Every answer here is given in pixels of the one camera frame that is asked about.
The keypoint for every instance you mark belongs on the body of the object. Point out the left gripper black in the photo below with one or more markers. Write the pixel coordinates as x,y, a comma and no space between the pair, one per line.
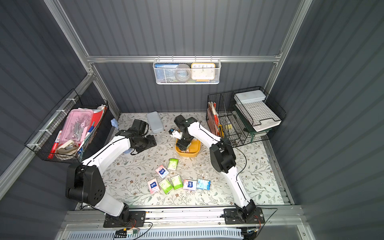
150,141

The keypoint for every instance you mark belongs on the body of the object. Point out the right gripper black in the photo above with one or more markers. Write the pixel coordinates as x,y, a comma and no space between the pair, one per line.
183,145

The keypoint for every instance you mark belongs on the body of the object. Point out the yellow storage box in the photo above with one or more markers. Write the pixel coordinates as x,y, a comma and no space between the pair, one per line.
192,151

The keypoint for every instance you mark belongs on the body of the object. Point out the green tissue pack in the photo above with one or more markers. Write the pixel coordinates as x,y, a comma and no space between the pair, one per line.
173,163
177,182
166,186

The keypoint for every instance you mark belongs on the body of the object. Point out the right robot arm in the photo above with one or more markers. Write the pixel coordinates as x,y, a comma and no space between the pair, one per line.
222,157

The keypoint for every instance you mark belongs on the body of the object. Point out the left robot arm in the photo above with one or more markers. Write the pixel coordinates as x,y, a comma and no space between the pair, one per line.
85,182

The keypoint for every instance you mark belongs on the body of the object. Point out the blue box in basket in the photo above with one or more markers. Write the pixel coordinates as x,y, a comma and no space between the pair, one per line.
165,72

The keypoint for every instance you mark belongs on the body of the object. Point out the white plastic case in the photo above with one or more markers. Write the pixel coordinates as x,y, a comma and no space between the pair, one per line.
155,122

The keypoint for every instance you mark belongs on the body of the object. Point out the blue brush holder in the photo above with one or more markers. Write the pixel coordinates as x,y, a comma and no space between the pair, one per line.
115,124

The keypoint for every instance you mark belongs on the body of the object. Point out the pink tissue pack middle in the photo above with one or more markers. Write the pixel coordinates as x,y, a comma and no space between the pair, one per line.
162,172

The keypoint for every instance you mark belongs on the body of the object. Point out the pink tissue pack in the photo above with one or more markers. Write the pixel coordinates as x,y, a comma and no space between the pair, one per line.
190,185
153,186
162,172

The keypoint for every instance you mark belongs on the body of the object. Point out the pink tissue pack bottom left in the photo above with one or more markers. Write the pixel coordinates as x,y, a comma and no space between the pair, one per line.
153,186

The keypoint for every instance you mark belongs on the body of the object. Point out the light blue tissue pack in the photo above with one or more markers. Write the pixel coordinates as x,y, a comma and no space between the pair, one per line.
203,184

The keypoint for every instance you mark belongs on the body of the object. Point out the pink pencil case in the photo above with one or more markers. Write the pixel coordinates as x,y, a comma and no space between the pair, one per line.
76,125

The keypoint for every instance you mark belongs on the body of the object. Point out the grey tape roll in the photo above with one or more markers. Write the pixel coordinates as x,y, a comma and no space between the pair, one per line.
182,73

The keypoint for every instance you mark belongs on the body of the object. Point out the yellow alarm clock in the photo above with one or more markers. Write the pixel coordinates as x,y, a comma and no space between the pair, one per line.
203,72

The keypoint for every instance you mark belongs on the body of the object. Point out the white paper stack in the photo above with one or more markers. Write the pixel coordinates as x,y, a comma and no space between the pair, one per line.
252,105

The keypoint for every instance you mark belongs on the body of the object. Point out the red marker pen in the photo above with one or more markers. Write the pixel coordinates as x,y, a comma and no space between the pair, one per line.
55,146

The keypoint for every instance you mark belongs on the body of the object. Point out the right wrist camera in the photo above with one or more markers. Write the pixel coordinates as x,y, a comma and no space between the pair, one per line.
175,134

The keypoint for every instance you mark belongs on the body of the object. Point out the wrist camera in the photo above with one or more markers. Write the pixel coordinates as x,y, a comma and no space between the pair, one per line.
175,134
140,127

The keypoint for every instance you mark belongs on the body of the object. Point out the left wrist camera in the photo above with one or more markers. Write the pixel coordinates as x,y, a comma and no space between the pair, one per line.
140,127

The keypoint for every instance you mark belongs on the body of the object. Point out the black wire desk organizer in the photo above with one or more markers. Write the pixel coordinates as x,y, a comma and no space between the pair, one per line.
225,119

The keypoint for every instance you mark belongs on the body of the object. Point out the white wire wall basket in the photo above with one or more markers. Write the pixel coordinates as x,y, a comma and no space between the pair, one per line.
193,82

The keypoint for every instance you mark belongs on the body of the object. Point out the black wire side basket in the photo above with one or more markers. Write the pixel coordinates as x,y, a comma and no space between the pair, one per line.
42,140

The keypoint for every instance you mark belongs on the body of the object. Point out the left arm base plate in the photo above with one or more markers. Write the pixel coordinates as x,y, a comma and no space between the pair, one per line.
126,219

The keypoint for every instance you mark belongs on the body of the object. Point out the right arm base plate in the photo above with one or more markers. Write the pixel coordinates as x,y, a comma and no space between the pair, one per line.
242,216

